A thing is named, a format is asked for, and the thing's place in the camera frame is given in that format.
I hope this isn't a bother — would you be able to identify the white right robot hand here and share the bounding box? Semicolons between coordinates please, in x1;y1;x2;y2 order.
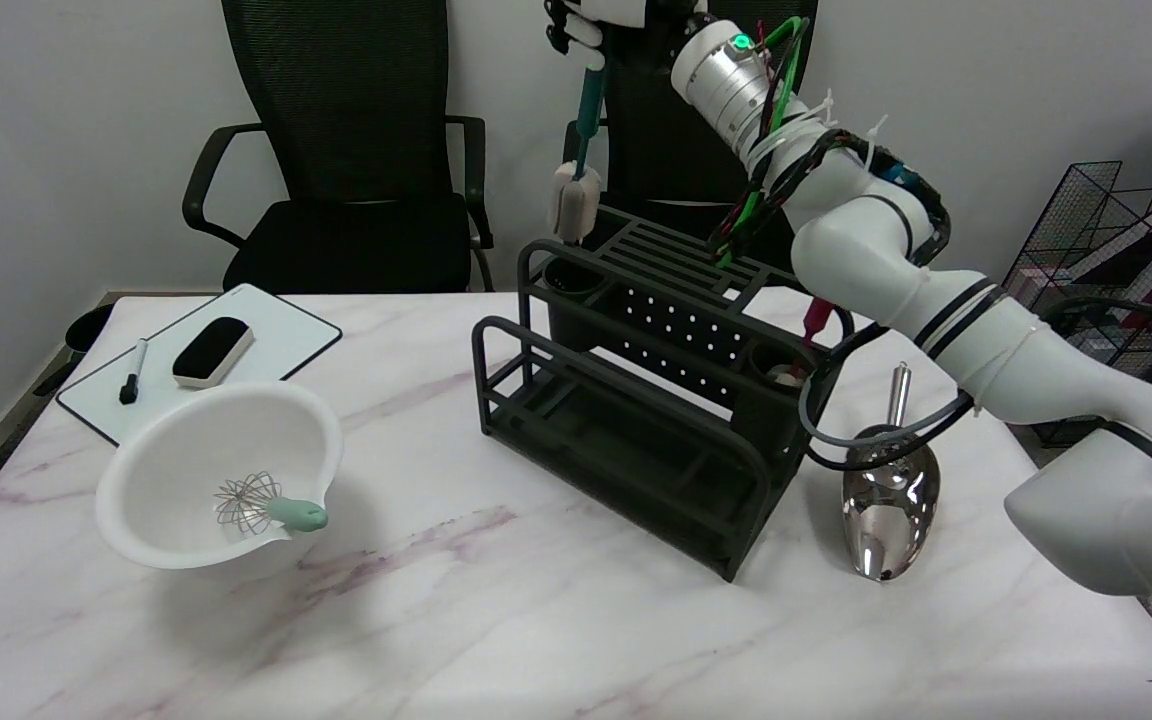
543;0;709;71

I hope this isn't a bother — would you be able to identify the blue sponge bottle brush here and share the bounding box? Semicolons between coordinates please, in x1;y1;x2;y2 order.
547;62;607;246

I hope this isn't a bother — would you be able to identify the dark grey kitchen storage rack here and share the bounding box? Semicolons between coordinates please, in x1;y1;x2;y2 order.
471;203;855;584

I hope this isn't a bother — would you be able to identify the black mesh office chair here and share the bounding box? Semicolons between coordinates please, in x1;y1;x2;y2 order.
562;0;847;283
183;0;495;294

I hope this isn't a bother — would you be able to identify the small whiteboard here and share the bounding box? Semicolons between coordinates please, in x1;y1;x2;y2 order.
56;283;344;447

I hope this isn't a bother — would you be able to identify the white book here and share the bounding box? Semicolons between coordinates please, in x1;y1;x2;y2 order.
996;210;1152;351

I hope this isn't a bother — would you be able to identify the black whiteboard eraser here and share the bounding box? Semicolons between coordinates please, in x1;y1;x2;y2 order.
172;317;256;390

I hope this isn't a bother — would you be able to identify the shiny metal scoop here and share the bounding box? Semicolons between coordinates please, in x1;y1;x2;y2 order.
842;362;941;581

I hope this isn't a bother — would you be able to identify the black marker pen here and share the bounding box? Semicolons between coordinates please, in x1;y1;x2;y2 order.
119;338;150;406

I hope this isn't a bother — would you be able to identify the white mixing bowl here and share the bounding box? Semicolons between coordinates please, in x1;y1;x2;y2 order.
96;379;344;571

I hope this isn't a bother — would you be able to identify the black wire mesh book rack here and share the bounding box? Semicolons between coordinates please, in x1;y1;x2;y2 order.
972;161;1152;448

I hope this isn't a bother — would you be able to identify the mint handled wire whisk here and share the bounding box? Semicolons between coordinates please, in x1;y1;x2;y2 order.
213;472;330;537

